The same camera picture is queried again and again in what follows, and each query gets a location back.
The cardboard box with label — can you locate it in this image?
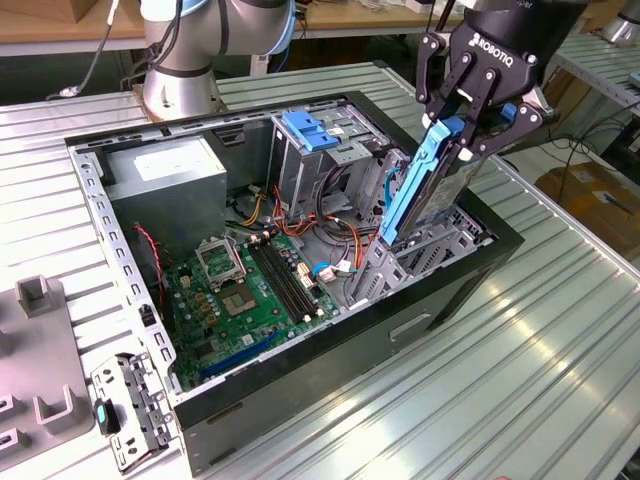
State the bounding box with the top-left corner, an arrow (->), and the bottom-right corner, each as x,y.
534,162 -> 640,256

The black cable metal connector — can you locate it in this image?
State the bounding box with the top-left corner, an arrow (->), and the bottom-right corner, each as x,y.
45,0 -> 121,101

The blue expansion slot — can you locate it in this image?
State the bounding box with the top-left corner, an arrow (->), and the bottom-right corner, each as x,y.
198,330 -> 282,380

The green motherboard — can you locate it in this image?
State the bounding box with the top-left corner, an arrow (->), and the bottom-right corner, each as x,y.
162,232 -> 346,394

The metal slot cover bracket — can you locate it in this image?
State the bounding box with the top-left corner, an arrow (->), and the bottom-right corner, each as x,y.
88,351 -> 177,475

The grey parts rack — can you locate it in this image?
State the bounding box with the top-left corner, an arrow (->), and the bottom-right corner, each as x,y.
0,273 -> 96,480

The CPU socket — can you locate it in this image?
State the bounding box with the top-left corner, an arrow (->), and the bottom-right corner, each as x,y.
219,283 -> 262,320

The black latch with teal tab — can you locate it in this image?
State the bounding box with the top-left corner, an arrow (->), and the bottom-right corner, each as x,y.
93,397 -> 121,436

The metal socket cover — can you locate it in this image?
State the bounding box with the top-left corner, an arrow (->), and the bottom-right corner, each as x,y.
193,237 -> 249,292

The multicoloured wire bundle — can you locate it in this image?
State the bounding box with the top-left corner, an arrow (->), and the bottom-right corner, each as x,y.
267,183 -> 389,274

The metal optical drive cage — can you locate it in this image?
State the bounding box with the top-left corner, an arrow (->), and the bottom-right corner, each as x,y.
266,98 -> 392,236

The black RAM slot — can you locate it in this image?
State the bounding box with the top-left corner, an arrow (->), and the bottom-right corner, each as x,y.
255,241 -> 307,321
249,243 -> 301,324
261,239 -> 313,319
267,237 -> 321,316

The hard disk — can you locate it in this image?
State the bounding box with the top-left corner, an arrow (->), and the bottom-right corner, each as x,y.
378,102 -> 517,247

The blue data wire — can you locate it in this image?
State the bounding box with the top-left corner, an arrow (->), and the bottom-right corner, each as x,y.
310,164 -> 404,277

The wooden desk white frame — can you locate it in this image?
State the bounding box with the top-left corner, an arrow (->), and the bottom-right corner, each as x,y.
0,0 -> 466,56

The black open PC case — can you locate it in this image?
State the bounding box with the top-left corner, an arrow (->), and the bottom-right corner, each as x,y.
63,89 -> 526,479

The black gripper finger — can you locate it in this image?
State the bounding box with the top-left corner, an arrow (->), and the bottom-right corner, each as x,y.
469,92 -> 557,159
414,30 -> 501,161

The grey power supply box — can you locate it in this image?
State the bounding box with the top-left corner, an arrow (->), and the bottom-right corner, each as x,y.
102,134 -> 229,261

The yellow black wire bundle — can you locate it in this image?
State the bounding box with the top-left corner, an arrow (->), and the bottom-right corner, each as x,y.
241,192 -> 266,227

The black case fan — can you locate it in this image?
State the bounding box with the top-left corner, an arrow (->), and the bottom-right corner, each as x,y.
130,227 -> 176,334

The red black twisted wire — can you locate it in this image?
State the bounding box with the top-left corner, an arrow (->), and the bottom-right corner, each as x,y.
132,224 -> 166,306

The metal slat side table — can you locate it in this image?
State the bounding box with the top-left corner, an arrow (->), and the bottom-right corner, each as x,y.
544,33 -> 640,146

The thick black cable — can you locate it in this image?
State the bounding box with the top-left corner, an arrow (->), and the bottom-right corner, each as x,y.
312,162 -> 386,246

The metal disk bay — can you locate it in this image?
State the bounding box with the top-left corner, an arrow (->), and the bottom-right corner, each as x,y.
344,207 -> 494,314

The blue plastic drive latch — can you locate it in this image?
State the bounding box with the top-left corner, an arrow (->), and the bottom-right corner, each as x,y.
281,111 -> 342,155

